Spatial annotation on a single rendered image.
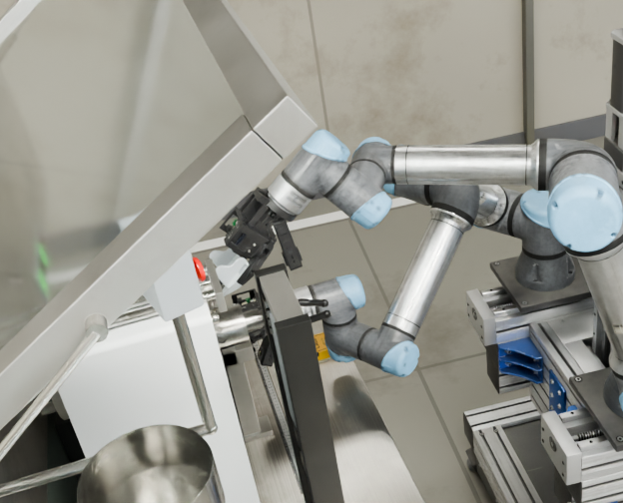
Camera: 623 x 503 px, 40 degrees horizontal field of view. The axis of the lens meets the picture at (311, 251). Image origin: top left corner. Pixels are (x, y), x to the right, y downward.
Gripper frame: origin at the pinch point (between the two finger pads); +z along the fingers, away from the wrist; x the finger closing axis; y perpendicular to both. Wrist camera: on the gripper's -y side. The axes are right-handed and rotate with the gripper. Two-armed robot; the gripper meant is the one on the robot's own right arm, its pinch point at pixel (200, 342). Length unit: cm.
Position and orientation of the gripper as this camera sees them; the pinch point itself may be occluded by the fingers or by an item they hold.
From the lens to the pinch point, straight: 177.8
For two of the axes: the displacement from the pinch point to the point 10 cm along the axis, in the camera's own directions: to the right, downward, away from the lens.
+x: 2.6, 4.9, -8.3
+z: -9.5, 2.6, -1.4
